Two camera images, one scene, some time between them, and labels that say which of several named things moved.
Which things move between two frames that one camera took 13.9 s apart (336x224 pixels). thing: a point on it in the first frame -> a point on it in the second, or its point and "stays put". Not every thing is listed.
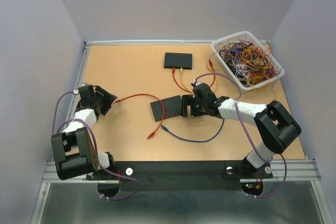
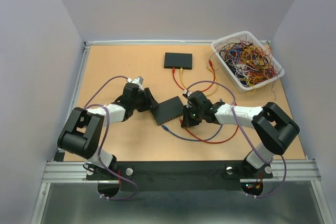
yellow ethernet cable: [191, 92] stays put
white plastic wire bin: [247, 61] stays put
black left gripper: [99, 101] -> [146, 98]
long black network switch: [172, 107] stays put
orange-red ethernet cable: [151, 135] -> [209, 141]
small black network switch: [178, 60] stays put
